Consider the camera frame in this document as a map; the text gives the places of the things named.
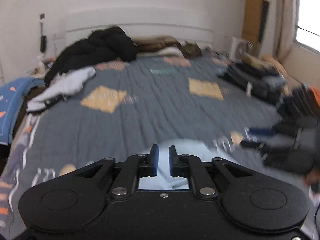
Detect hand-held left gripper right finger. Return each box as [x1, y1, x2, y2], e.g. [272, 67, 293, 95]
[169, 145, 253, 202]

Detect grey printed bed quilt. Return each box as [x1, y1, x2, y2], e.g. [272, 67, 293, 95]
[0, 52, 320, 240]

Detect blue patterned pillow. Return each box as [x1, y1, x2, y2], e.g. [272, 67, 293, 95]
[0, 77, 45, 145]

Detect person's right hand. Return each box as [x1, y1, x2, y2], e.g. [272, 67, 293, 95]
[304, 170, 320, 200]

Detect tall cardboard sheet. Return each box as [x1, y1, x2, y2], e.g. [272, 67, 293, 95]
[242, 0, 264, 45]

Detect white sweatshirt with black trim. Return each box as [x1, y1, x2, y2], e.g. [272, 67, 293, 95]
[26, 66, 97, 114]

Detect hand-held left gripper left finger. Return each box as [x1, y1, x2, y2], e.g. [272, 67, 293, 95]
[75, 144, 160, 202]

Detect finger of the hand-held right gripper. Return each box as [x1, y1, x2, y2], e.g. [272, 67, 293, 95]
[240, 140, 295, 153]
[246, 126, 283, 137]

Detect white bed headboard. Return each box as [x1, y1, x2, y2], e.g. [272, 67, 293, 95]
[54, 7, 214, 48]

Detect black puffer jacket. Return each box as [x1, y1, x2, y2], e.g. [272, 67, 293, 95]
[44, 26, 138, 85]

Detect light blue hooded jacket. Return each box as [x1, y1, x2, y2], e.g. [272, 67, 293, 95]
[136, 139, 225, 190]

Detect white spray bottle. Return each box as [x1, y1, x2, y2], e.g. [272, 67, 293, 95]
[36, 55, 45, 73]

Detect stack of folded grey clothes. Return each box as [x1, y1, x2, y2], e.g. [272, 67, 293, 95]
[216, 60, 288, 105]

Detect window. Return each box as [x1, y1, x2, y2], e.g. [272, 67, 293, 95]
[295, 0, 320, 50]

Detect black board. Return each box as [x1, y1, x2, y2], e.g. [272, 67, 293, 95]
[259, 0, 270, 43]

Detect tabby cat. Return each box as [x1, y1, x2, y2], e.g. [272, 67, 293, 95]
[180, 41, 203, 59]

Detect beige curtain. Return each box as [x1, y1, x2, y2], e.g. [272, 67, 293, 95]
[275, 0, 299, 60]

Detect black hairbrush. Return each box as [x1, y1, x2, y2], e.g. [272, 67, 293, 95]
[40, 21, 48, 53]

